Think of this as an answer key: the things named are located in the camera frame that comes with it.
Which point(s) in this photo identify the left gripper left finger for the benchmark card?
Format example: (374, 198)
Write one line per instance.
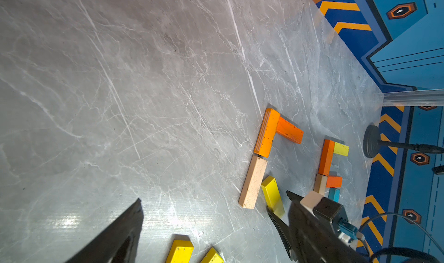
(118, 243)

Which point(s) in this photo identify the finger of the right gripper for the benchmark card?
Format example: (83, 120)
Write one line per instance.
(284, 233)

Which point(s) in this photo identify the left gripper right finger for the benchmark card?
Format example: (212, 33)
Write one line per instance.
(312, 242)

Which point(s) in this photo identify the yellow block horizontal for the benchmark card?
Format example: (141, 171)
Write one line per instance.
(272, 196)

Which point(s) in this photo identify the teal block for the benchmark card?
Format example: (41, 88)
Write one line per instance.
(334, 194)

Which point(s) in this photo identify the beige block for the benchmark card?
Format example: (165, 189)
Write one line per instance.
(252, 184)
(320, 184)

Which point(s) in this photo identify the yellow block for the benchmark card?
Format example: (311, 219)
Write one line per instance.
(212, 256)
(180, 252)
(341, 149)

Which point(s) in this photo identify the light orange block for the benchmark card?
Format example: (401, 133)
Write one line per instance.
(267, 132)

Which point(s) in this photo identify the yellow block tilted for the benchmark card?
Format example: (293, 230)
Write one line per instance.
(212, 256)

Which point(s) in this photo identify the black microphone on stand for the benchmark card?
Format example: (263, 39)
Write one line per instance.
(372, 143)

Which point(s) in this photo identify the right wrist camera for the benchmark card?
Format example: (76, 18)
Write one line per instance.
(332, 215)

